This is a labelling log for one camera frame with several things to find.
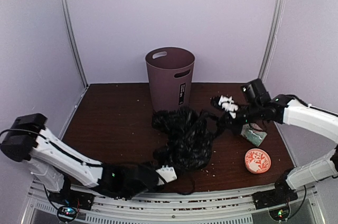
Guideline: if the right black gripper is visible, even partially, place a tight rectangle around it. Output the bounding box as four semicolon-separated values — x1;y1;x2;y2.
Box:
215;101;263;135

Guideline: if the floral ceramic mug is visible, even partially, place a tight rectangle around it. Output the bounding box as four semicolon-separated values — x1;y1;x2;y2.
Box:
240;123;267;147

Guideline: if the black plastic trash bag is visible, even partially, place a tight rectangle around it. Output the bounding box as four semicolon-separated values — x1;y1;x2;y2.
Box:
151;106;230;195

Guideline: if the mauve plastic trash bin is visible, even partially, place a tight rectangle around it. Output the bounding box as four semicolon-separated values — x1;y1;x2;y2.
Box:
145;47;195;111

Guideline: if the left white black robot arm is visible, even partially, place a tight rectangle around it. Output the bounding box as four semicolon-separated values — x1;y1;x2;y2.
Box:
1;113;168;205

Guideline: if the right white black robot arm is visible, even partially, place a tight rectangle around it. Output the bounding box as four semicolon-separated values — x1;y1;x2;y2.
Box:
215;79;337;204

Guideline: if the orange patterned ceramic bowl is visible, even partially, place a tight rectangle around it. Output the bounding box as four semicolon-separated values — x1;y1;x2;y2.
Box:
245;148;271;174

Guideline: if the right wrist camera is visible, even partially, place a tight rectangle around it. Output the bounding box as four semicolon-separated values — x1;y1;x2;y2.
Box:
211;96;239;119

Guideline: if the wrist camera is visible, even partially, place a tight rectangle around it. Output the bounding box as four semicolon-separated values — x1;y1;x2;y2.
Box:
156;166;177;185
211;96;239;119

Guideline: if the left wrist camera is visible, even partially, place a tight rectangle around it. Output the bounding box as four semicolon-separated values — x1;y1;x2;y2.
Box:
156;166;177;185

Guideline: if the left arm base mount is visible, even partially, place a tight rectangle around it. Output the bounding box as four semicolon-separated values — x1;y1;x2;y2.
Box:
44;187;95;223

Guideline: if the aluminium front rail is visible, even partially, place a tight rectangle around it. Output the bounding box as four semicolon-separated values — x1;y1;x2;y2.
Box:
27;179;317;224

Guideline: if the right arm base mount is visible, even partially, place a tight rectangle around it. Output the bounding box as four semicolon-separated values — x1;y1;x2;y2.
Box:
252;190;298;222

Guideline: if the right aluminium frame post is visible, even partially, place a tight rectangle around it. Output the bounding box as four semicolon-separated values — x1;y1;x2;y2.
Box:
258;0;285;81

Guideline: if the aluminium frame post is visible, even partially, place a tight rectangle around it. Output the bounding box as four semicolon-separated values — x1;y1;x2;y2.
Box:
258;0;285;81
60;0;89;89

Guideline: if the left aluminium frame post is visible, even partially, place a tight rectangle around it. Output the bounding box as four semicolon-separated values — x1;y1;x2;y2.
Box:
60;0;89;89

